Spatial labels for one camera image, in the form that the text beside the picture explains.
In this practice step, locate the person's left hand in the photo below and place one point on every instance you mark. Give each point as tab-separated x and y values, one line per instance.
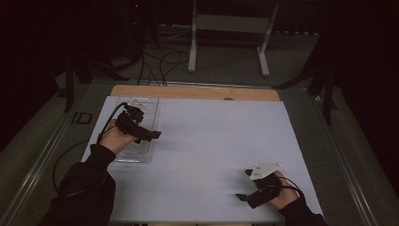
114	139

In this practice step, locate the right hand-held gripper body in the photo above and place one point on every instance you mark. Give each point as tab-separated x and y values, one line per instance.
265	188

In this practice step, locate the clear plastic tray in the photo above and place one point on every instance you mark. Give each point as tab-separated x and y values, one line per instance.
150	119

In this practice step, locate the black angled stand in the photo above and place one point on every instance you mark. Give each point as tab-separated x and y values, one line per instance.
327	94

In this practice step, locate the black square floor bracket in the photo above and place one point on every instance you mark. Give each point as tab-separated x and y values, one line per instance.
82	118

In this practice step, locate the metal floor rail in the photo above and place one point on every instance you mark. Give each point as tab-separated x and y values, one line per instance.
37	163
345	163

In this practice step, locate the black tripod stand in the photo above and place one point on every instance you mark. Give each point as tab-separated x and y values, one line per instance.
69	81

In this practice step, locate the person's right hand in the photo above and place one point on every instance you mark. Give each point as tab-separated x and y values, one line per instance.
287	194

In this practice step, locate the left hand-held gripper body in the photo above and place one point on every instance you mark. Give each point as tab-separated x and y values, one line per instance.
130	121

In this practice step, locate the white table mat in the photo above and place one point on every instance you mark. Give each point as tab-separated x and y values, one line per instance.
204	141

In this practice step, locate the white metal stand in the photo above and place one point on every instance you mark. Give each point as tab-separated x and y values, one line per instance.
232	23

